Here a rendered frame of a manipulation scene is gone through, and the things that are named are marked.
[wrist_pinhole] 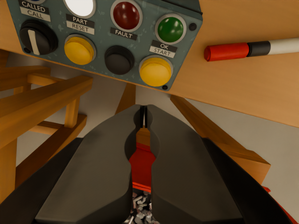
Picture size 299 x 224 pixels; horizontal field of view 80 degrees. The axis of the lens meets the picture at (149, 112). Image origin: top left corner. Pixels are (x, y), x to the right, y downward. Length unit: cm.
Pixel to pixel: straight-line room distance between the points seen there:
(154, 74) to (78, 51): 7
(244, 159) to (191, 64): 26
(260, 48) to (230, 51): 3
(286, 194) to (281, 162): 31
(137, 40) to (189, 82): 8
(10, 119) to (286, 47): 47
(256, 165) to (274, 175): 129
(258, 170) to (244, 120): 95
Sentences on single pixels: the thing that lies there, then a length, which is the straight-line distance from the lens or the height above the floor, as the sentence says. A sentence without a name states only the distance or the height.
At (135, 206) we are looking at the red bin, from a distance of 30.
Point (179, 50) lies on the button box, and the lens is 16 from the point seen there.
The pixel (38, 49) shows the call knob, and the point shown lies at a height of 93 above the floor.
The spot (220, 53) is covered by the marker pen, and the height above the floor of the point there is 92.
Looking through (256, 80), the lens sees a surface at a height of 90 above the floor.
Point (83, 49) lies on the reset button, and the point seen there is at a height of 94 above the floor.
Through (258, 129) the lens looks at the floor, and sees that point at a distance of 146.
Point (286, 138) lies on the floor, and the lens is 162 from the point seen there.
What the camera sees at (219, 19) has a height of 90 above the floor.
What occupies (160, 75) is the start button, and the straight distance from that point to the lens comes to 17.
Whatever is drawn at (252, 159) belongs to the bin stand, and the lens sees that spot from 43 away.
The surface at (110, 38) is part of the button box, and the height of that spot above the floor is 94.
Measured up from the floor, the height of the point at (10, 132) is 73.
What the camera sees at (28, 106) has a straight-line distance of 52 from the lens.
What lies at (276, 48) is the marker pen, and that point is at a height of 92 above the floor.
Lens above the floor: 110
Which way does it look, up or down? 73 degrees down
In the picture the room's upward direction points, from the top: 166 degrees clockwise
